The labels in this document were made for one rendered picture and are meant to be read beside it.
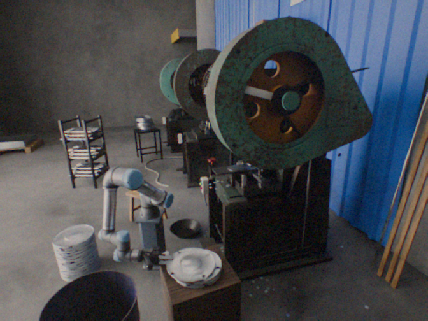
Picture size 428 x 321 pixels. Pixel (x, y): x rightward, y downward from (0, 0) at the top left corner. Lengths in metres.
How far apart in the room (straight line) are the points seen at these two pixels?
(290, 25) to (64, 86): 7.63
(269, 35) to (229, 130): 0.51
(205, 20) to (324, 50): 5.56
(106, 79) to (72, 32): 1.39
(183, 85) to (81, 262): 2.04
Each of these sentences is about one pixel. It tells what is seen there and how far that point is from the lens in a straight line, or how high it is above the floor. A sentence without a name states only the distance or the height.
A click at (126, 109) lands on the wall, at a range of 8.47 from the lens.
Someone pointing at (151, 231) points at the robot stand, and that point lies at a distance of 2.11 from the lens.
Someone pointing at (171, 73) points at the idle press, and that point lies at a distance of 4.87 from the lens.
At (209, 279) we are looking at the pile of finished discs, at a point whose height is 0.38.
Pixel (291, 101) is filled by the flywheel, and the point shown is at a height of 1.33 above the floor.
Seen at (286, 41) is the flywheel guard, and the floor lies 1.63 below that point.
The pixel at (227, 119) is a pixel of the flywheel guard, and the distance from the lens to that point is 1.42.
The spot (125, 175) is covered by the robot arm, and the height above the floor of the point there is 0.94.
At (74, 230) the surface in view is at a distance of 2.45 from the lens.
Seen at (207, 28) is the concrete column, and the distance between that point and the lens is 7.02.
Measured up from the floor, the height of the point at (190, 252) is 0.40.
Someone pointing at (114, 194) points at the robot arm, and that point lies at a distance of 1.74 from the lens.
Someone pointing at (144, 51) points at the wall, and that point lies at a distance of 8.42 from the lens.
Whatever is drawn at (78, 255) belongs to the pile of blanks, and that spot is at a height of 0.23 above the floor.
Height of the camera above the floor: 1.49
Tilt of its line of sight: 19 degrees down
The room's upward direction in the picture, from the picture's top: 2 degrees counter-clockwise
